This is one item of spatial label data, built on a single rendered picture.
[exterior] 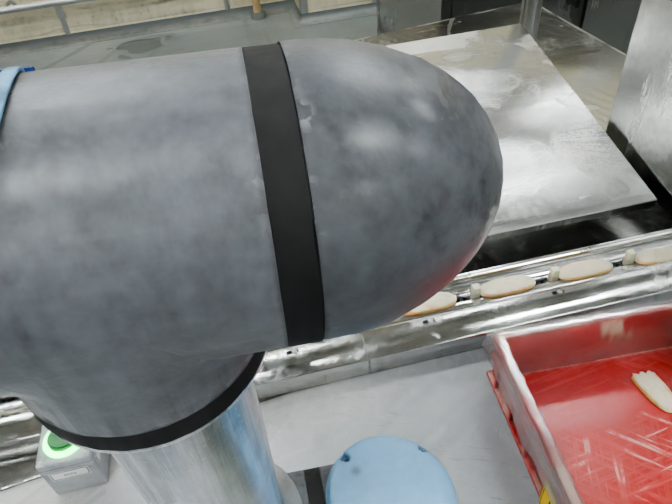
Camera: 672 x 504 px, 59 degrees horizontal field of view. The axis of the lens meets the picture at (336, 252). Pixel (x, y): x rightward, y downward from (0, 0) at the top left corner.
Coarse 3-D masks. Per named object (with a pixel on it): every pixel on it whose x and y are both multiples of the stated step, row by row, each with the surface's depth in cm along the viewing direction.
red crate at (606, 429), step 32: (640, 352) 91; (544, 384) 88; (576, 384) 88; (608, 384) 87; (544, 416) 84; (576, 416) 84; (608, 416) 84; (640, 416) 83; (576, 448) 80; (608, 448) 80; (640, 448) 80; (576, 480) 77; (608, 480) 77; (640, 480) 77
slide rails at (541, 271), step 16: (592, 256) 103; (608, 256) 103; (512, 272) 102; (528, 272) 101; (544, 272) 101; (608, 272) 100; (448, 288) 100; (464, 288) 100; (544, 288) 99; (464, 304) 97; (400, 320) 96; (16, 400) 90
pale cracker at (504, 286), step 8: (496, 280) 99; (504, 280) 99; (512, 280) 99; (520, 280) 99; (528, 280) 99; (488, 288) 98; (496, 288) 98; (504, 288) 98; (512, 288) 98; (520, 288) 98; (528, 288) 98; (488, 296) 98; (496, 296) 98
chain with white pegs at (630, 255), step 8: (624, 256) 102; (632, 256) 100; (616, 264) 103; (624, 264) 102; (552, 272) 99; (544, 280) 101; (552, 280) 100; (472, 288) 97; (480, 288) 97; (472, 296) 98; (480, 296) 100; (0, 400) 91; (8, 400) 91
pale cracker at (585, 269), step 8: (568, 264) 101; (576, 264) 101; (584, 264) 101; (592, 264) 100; (600, 264) 100; (608, 264) 100; (560, 272) 100; (568, 272) 100; (576, 272) 99; (584, 272) 99; (592, 272) 99; (600, 272) 99; (568, 280) 99
